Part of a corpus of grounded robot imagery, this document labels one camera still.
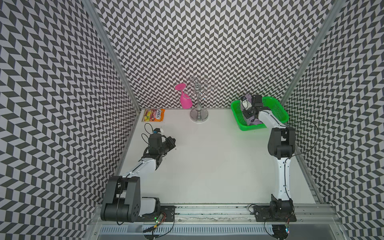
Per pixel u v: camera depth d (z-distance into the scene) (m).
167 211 0.73
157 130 0.81
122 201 0.41
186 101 1.03
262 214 0.73
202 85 1.05
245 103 0.97
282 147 0.62
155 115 1.12
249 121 0.96
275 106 1.11
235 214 0.75
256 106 0.85
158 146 0.68
